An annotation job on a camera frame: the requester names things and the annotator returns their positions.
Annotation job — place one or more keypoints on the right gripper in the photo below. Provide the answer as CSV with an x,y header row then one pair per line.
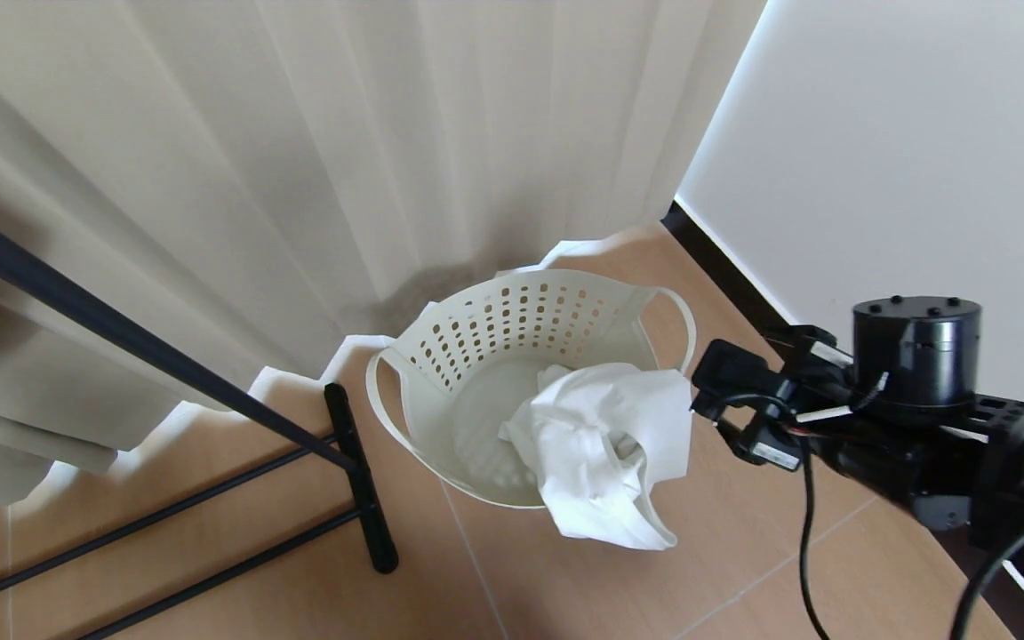
x,y
765,444

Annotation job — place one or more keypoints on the white garment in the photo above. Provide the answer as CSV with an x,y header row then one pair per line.
x,y
601,480

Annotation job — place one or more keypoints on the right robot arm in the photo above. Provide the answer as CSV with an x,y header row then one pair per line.
x,y
921,356

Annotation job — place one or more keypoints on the white laundry basket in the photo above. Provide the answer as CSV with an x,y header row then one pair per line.
x,y
423,418

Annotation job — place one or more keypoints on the black clothes rack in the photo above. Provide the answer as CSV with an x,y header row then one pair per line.
x,y
121,333

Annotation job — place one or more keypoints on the beige curtain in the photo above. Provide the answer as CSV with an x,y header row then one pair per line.
x,y
299,133

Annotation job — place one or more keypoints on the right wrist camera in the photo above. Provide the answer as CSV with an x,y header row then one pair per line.
x,y
734,369

